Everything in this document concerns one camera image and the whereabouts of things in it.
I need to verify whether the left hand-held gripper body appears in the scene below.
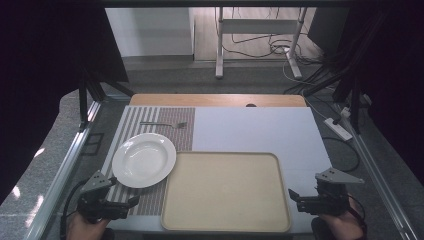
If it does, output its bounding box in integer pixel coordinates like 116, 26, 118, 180
76, 170, 132, 223

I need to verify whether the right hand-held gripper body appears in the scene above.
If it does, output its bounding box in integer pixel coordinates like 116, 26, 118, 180
295, 167, 366, 217

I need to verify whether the person's right hand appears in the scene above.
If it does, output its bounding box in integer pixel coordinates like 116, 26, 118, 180
319, 199, 367, 240

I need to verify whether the person's left hand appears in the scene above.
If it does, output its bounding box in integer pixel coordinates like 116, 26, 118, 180
65, 211, 112, 240

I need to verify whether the white plate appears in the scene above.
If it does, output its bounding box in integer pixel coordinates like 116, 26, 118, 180
111, 132, 177, 190

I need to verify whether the white power strip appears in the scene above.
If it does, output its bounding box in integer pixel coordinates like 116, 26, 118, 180
323, 117, 354, 142

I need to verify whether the beige tray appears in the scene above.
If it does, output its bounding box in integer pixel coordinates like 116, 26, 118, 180
160, 151, 292, 234

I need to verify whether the white table cover sheet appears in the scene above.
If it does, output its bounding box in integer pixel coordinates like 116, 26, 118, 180
107, 105, 333, 234

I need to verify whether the silver fork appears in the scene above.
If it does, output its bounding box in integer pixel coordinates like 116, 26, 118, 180
139, 121, 188, 130

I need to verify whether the striped placemat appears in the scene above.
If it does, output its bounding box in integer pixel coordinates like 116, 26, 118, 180
99, 105, 197, 217

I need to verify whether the black curtain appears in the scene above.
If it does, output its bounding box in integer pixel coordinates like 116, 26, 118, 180
306, 6, 424, 188
0, 0, 130, 205

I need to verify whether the wooden table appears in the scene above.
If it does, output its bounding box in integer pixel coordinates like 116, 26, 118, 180
128, 93, 308, 108

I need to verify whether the white cabinet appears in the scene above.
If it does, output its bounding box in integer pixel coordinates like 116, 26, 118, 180
104, 7, 195, 58

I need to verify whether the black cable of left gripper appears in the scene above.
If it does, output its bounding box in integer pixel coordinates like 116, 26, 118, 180
59, 179, 90, 240

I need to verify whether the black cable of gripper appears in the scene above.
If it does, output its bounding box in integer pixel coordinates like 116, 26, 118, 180
59, 179, 90, 240
347, 194, 368, 223

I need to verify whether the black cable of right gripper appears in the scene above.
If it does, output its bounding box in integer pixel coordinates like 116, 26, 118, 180
347, 194, 368, 223

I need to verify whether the aluminium frame rail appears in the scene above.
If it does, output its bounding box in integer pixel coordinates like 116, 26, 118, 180
23, 99, 103, 240
333, 101, 424, 240

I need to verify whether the black cable on floor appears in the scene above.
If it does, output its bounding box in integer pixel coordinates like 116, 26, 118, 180
321, 135, 361, 174

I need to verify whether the bundle of floor cables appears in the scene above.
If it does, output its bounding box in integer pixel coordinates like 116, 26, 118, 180
219, 7, 338, 96

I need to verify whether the white desk frame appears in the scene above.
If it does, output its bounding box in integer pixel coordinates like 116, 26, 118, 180
214, 7, 310, 80

